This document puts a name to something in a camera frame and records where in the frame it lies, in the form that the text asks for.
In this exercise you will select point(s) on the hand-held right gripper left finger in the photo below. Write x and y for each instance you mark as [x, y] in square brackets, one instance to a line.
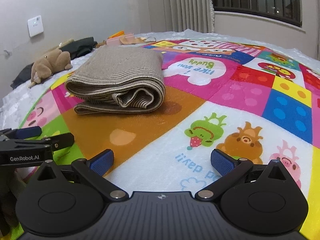
[102, 161]

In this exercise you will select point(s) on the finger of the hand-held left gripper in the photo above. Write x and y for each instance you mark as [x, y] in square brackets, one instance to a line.
[62, 140]
[27, 132]

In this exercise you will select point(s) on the colourful cartoon play mat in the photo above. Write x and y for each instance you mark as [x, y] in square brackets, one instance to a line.
[250, 85]

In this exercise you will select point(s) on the grey pleated curtain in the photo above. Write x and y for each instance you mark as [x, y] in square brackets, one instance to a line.
[175, 5]

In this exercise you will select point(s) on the yellow orange plastic item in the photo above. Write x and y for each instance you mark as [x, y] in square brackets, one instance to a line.
[117, 33]

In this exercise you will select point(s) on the white wall device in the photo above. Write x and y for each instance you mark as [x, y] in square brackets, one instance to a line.
[35, 26]

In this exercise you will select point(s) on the black clothing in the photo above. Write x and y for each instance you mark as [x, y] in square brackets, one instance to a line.
[80, 45]

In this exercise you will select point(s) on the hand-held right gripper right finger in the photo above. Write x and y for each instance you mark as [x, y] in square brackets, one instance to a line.
[222, 161]

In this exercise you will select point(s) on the beige striped knit garment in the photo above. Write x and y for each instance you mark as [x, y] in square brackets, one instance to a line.
[120, 70]

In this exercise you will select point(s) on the pink box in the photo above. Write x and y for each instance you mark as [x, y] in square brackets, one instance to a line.
[115, 41]

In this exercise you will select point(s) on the brown plush toy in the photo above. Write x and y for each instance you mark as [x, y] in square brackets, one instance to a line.
[50, 62]

